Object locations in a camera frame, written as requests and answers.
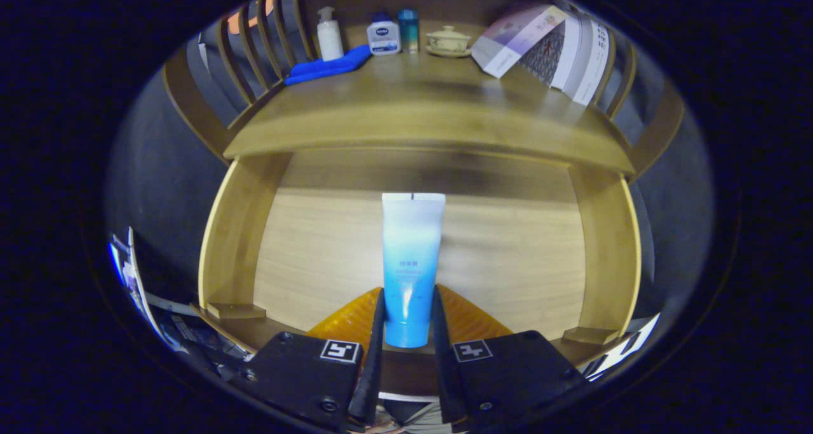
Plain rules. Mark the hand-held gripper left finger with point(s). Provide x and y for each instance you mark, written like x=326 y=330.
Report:
x=375 y=370

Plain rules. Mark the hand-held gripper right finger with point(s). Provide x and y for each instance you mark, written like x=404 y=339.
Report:
x=444 y=377

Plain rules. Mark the blue and white tube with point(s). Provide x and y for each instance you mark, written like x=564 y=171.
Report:
x=413 y=256

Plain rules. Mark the wooden drawer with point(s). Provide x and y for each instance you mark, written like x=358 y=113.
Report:
x=317 y=250

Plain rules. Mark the wooden countertop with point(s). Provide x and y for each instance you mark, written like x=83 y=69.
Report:
x=413 y=103

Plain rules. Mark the wooden cabinet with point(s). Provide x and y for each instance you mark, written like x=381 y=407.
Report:
x=190 y=107

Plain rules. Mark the blue cloth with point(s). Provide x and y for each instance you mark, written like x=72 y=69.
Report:
x=327 y=67

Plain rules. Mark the white pump bottle blue label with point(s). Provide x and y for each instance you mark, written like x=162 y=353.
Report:
x=383 y=38

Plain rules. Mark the beige ceramic lidded cup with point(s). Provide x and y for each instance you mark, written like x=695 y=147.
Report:
x=448 y=41

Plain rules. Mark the white spray bottle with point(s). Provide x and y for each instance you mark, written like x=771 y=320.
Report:
x=329 y=37

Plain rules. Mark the dark patterned book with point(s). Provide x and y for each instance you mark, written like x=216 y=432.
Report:
x=549 y=56

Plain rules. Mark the teal bottle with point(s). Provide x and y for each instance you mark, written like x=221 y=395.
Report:
x=408 y=30

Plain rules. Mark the purple and white book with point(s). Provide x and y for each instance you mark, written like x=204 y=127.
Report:
x=514 y=40

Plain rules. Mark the plain white book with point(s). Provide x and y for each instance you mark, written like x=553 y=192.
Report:
x=570 y=53

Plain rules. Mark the white book black lettering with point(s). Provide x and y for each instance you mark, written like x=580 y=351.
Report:
x=594 y=62

